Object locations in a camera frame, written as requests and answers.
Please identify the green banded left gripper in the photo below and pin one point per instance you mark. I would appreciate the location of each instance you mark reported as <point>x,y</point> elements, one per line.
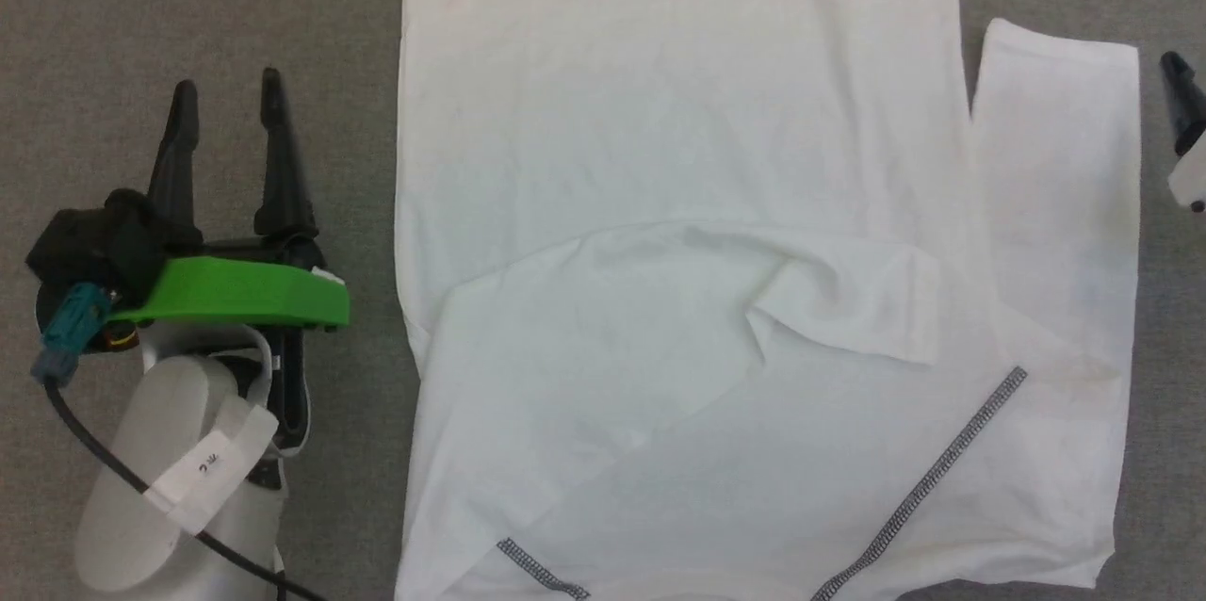
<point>245,295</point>

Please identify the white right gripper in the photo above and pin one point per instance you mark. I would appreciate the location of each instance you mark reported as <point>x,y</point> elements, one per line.
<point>1192,182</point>

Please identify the white garment with grey stitching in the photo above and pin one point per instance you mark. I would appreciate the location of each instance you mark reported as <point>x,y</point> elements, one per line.
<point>660,111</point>

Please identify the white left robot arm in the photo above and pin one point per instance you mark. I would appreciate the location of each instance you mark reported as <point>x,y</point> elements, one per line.
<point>160,450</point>

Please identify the white tape label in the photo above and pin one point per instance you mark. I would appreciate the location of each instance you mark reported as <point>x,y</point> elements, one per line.
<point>212,464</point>

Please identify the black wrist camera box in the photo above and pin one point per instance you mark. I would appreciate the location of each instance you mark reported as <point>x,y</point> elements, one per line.
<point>85,243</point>

